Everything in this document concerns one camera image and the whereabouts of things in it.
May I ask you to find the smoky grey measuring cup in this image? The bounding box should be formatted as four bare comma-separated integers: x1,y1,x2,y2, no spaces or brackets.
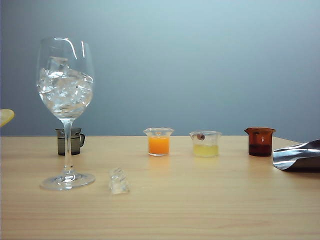
54,127,86,156

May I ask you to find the measuring cup with orange juice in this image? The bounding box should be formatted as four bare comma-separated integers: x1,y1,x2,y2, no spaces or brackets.
142,127,175,158

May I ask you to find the measuring cup with yellow juice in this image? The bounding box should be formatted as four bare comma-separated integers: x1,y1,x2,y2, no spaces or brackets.
188,130,223,159

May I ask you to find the amber brown measuring cup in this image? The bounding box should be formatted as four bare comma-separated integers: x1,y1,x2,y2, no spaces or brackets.
243,126,277,158

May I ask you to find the melting clear ice chunk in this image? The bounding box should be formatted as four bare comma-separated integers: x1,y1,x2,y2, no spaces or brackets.
107,167,131,196

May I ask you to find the small clear ice cube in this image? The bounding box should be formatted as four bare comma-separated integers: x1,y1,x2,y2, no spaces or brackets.
80,73,95,87

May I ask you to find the clear stemmed wine glass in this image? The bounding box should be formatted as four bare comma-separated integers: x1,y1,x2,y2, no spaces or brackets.
36,36,97,192

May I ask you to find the large clear ice cube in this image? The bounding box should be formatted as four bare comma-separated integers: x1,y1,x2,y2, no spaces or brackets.
48,56,70,74

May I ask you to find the shiny metal ice scoop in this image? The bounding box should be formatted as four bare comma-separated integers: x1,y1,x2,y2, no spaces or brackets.
272,138,320,173

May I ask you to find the yellow lemon slice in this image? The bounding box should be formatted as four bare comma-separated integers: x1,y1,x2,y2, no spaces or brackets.
0,108,16,129

